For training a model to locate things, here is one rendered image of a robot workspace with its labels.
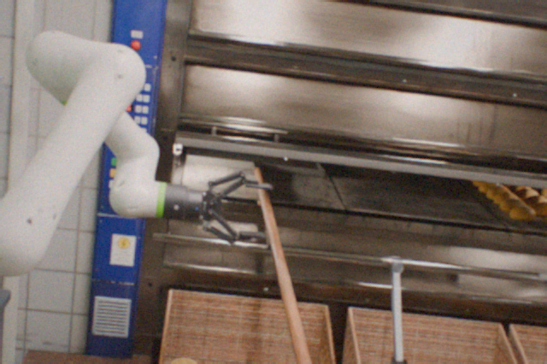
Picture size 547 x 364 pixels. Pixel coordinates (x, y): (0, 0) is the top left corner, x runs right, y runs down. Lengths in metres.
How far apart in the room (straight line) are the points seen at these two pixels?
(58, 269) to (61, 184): 1.23
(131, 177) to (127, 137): 0.11
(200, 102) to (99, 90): 0.96
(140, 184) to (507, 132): 1.29
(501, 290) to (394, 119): 0.74
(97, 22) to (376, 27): 0.88
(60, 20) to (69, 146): 1.04
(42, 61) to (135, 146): 0.39
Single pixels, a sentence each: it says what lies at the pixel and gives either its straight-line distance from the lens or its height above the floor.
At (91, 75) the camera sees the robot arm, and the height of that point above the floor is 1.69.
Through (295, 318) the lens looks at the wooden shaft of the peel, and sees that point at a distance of 1.76.
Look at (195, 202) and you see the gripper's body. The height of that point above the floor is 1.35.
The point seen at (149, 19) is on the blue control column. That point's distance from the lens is 2.46.
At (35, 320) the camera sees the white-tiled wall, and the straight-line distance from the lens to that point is 2.83.
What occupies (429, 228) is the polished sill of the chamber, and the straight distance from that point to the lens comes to 2.72.
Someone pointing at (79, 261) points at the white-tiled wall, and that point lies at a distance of 2.71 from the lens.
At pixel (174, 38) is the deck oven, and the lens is 2.50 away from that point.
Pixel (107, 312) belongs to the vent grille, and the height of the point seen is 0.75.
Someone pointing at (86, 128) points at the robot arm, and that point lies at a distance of 1.56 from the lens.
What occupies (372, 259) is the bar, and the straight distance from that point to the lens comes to 2.31.
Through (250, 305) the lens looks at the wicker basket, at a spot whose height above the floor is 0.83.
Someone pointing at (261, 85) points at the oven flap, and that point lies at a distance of 2.53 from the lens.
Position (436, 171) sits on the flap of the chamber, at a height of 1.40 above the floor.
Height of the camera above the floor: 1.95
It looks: 15 degrees down
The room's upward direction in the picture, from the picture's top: 8 degrees clockwise
